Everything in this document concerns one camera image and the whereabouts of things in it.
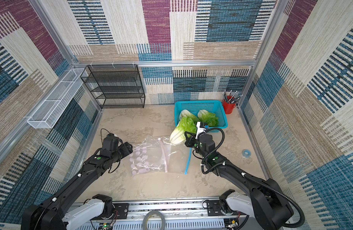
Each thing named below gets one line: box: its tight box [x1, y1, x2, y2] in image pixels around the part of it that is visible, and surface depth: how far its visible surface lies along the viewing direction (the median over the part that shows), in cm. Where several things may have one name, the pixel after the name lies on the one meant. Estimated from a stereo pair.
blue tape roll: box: [241, 149, 252, 159], surface depth 95 cm
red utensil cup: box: [222, 95, 236, 115], surface depth 111 cm
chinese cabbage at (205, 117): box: [197, 109, 219, 127], surface depth 102 cm
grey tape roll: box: [142, 210, 166, 230], surface depth 71 cm
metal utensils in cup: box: [221, 89, 244, 104], surface depth 111 cm
